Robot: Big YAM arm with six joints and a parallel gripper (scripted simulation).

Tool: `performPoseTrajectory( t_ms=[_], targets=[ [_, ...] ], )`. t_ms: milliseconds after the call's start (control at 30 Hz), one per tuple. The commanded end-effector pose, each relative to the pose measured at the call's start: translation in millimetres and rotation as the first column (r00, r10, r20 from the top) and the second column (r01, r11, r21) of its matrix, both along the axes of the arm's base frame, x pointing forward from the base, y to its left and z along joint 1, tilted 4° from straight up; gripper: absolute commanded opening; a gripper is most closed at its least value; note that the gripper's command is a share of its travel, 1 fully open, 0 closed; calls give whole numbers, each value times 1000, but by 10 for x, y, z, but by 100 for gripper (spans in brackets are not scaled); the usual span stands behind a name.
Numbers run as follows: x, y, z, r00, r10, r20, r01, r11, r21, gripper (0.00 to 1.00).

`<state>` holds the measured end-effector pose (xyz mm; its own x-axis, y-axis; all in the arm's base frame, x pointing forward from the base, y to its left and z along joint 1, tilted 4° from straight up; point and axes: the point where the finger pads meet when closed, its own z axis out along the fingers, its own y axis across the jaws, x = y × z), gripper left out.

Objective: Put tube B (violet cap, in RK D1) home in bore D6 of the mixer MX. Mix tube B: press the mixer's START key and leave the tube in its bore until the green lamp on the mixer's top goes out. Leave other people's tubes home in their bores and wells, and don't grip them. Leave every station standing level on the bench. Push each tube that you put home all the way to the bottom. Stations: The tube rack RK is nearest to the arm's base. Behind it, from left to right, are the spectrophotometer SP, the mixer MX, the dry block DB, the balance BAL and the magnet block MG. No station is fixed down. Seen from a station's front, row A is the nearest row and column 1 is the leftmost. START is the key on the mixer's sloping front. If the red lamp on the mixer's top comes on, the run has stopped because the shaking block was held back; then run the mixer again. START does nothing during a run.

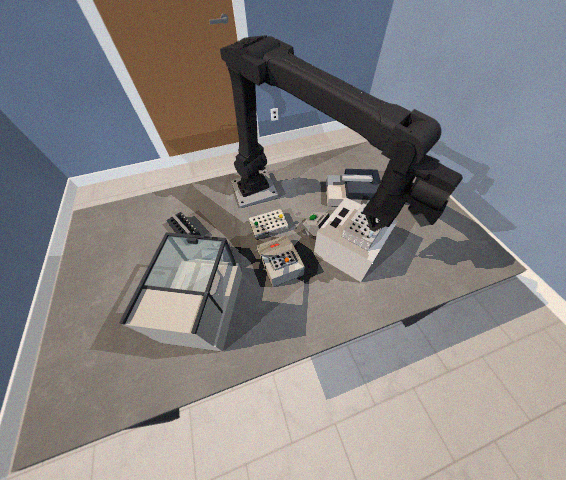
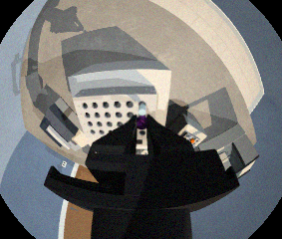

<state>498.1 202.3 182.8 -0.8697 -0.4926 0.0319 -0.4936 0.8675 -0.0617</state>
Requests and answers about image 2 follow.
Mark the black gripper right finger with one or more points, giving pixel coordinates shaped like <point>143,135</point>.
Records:
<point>162,140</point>

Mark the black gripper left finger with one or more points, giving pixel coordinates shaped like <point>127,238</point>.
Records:
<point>122,139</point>

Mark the beige box with holes on top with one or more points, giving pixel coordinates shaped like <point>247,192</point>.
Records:
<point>187,127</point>

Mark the beige tube rack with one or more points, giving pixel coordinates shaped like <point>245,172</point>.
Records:
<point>142,151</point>

